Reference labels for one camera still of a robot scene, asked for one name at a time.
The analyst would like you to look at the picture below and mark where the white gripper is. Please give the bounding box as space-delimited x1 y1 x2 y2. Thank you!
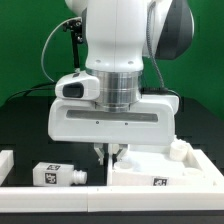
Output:
48 95 179 165

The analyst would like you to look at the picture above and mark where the white square tabletop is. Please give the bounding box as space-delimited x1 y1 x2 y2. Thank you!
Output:
107 139 214 187

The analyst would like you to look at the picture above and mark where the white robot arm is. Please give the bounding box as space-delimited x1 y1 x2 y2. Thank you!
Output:
48 0 194 157

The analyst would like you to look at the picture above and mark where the white U-shaped obstacle fence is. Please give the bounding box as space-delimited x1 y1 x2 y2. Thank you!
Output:
0 150 224 213

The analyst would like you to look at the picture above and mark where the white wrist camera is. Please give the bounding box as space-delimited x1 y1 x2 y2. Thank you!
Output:
55 71 100 100

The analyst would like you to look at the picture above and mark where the black cable on table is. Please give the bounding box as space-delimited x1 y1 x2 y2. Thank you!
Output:
7 81 57 102

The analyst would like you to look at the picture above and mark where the grey cable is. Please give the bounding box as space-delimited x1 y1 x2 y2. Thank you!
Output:
40 16 83 84

